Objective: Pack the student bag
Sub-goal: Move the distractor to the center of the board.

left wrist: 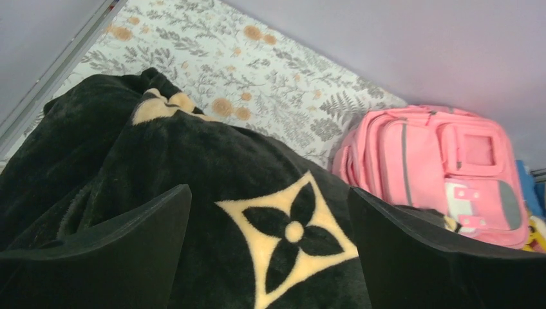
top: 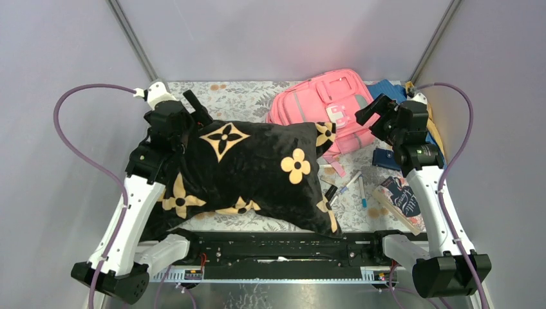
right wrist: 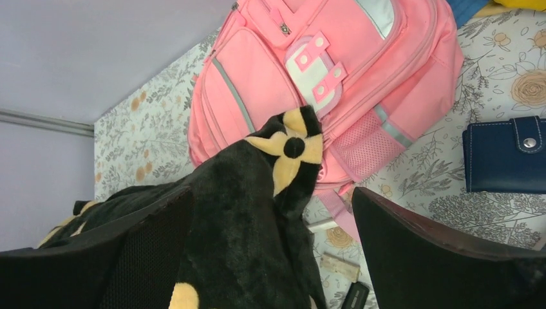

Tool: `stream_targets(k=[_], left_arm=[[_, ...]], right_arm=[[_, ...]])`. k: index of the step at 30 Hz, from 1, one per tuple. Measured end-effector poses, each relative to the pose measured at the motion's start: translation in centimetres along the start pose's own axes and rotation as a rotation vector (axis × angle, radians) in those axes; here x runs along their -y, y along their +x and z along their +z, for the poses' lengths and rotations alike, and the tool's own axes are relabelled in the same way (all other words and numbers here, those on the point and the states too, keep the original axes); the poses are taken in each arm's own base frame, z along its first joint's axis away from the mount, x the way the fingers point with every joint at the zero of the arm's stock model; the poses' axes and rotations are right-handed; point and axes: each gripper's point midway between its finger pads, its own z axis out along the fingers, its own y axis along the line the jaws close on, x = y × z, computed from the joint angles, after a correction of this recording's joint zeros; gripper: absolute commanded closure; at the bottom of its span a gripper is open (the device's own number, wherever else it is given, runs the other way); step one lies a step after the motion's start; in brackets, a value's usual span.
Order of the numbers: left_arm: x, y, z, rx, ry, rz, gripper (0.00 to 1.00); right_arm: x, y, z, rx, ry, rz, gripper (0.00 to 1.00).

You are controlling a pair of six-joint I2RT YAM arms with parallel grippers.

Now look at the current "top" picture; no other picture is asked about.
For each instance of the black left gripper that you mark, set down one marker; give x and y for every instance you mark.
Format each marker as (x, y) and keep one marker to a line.
(197, 112)

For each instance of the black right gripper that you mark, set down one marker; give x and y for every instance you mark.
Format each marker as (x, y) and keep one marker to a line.
(383, 106)

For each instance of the pink student backpack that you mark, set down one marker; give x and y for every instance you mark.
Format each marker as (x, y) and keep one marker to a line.
(335, 97)

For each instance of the navy blue wallet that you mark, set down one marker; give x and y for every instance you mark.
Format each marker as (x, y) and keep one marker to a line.
(385, 158)

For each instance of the black pillow with beige flowers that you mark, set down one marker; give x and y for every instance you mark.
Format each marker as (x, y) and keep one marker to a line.
(231, 168)

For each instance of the Little Women book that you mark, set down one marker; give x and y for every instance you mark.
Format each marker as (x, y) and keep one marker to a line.
(395, 194)

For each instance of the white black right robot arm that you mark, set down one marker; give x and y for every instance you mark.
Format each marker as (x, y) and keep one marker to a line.
(451, 266)

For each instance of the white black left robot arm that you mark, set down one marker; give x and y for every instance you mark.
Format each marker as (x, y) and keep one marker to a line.
(117, 268)

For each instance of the blue Pokemon t-shirt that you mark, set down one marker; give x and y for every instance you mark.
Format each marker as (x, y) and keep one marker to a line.
(400, 93)

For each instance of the floral table mat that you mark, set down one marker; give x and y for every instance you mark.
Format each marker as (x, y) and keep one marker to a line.
(356, 209)

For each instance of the white marker with lilac cap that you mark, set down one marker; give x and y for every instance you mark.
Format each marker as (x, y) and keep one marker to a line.
(353, 179)

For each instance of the white marker with blue cap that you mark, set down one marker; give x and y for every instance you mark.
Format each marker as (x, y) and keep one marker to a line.
(362, 192)

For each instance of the black highlighter with blue cap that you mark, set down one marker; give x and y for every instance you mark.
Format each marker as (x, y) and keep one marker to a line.
(330, 193)

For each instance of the white marker with brown cap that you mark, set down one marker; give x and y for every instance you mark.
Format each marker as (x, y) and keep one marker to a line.
(333, 200)

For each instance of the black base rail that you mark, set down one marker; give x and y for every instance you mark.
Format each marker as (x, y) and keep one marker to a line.
(281, 257)

